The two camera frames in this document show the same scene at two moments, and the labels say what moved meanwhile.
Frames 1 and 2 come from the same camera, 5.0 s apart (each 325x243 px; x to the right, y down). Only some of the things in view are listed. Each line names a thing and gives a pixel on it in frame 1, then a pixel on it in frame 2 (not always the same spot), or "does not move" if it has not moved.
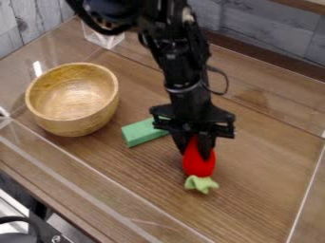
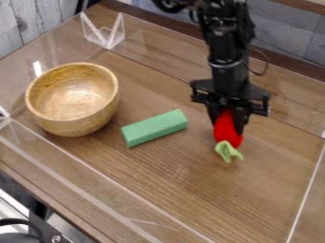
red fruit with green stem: [197, 167] to [229, 140]
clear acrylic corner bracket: [109, 41] does not move
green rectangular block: [141, 132] does not move
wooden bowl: [71, 97] does not move
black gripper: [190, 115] to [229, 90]
